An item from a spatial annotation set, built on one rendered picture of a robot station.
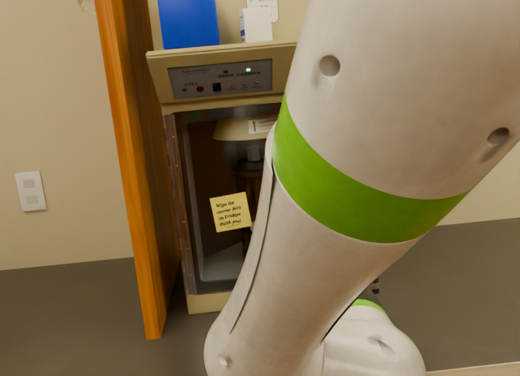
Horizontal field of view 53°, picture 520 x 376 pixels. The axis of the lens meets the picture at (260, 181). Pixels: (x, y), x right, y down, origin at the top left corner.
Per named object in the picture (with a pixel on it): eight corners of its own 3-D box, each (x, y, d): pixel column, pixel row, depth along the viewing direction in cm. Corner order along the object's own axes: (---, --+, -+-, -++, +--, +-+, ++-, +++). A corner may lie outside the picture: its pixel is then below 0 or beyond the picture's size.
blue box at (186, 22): (169, 50, 103) (163, 1, 100) (220, 46, 103) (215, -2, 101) (163, 49, 93) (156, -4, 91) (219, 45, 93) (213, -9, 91)
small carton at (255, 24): (241, 43, 100) (238, 11, 99) (267, 41, 101) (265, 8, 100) (245, 42, 96) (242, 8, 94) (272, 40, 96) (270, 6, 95)
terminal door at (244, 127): (189, 294, 115) (165, 112, 106) (326, 280, 116) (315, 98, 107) (189, 295, 115) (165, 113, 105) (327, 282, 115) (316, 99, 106)
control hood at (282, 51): (159, 103, 106) (152, 52, 103) (319, 88, 107) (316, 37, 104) (151, 108, 94) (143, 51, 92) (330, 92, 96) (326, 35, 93)
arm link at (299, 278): (466, 262, 29) (439, 123, 36) (264, 220, 28) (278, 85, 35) (293, 431, 56) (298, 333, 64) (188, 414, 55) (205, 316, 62)
